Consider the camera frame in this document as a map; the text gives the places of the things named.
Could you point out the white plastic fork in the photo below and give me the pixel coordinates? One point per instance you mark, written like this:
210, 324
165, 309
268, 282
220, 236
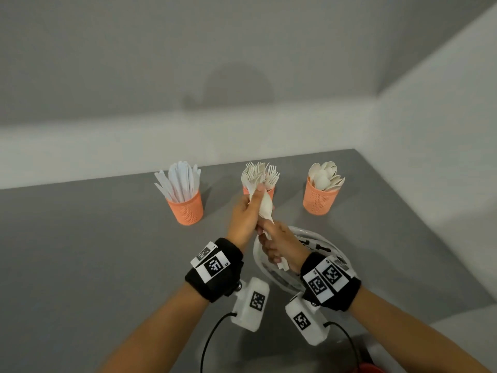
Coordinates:
254, 190

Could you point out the orange mesh cup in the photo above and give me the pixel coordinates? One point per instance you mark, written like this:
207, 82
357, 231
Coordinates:
188, 211
318, 203
270, 192

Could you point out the clear plastic bag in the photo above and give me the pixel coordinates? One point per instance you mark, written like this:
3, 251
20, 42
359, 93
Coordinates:
272, 275

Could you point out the black marker wristband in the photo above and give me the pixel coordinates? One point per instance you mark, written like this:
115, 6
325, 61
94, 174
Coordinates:
221, 285
345, 297

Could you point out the person's left hand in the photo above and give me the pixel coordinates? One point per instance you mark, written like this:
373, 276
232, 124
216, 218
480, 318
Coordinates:
242, 225

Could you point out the bunch of white plastic knives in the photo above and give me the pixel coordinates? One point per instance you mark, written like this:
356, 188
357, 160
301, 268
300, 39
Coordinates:
178, 180

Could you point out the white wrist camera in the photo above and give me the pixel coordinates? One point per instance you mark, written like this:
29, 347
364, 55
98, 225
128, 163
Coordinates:
248, 314
310, 330

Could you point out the person's right hand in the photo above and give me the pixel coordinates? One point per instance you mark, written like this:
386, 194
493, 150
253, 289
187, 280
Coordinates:
283, 244

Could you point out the bunch of white plastic forks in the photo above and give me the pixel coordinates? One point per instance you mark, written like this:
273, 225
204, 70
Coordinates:
260, 172

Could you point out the bunch of white plastic spoons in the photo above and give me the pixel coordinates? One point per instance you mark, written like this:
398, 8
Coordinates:
324, 176

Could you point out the person's left forearm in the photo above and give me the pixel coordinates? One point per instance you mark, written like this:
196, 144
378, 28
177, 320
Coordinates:
155, 334

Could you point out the person's right forearm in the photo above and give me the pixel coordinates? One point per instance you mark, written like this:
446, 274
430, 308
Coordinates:
411, 337

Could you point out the red round object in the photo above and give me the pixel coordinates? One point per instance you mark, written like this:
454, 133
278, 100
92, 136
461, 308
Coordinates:
369, 369

